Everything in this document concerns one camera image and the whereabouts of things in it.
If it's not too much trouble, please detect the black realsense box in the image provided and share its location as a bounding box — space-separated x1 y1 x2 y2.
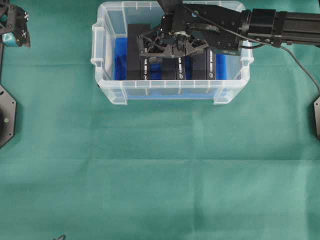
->
161 57 187 80
192 49 216 81
126 24 151 81

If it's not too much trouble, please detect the black camera cable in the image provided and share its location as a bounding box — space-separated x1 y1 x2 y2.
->
179 3 320 95

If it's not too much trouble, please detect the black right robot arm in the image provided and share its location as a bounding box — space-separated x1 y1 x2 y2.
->
136 0 320 59

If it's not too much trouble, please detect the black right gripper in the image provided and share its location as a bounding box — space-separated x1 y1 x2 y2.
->
136 2 243 59

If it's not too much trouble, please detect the green table cloth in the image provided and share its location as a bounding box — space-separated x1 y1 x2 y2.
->
0 0 320 240

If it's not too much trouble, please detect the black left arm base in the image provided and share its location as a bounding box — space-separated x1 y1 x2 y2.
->
0 85 17 148

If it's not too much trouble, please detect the clear plastic storage case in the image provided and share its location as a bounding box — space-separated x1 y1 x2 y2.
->
90 1 254 105

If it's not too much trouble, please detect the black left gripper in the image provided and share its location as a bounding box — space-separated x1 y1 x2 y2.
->
0 2 31 48

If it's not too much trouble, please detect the blue liner in case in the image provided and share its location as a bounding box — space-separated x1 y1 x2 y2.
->
115 37 227 81

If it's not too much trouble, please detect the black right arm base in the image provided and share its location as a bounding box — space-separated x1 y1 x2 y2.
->
313 96 320 140

